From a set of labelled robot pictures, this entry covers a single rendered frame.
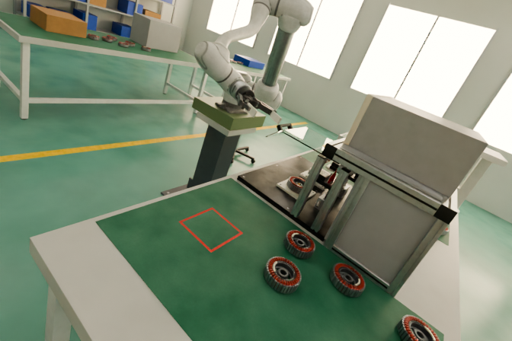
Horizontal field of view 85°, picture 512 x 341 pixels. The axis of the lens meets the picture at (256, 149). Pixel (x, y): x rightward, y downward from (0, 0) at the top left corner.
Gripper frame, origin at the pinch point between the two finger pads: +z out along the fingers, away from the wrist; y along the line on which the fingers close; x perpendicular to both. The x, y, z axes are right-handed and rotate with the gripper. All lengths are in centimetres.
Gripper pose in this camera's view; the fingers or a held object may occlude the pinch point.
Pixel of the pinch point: (267, 116)
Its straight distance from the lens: 112.1
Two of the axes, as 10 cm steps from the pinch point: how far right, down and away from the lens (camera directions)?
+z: 4.8, 5.7, -6.7
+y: -7.5, -1.4, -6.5
